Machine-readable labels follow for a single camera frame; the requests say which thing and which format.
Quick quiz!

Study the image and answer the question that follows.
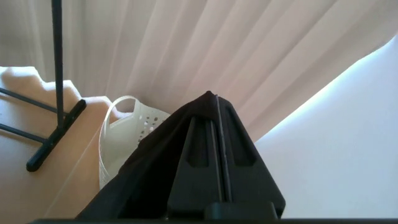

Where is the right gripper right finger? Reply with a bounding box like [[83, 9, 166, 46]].
[[215, 95, 287, 220]]

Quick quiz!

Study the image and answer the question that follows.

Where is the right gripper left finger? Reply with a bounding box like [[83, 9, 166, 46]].
[[167, 115, 224, 220]]

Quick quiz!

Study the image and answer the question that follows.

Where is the beige curtain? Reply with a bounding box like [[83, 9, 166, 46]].
[[0, 0, 398, 143]]

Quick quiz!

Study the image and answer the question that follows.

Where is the white laundry basket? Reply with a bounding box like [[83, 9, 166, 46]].
[[98, 95, 172, 191]]

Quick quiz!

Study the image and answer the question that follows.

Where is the black garment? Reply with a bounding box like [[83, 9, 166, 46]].
[[75, 90, 219, 220]]

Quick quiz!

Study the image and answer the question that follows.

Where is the black clothes rack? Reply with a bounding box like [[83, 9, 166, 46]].
[[0, 0, 88, 173]]

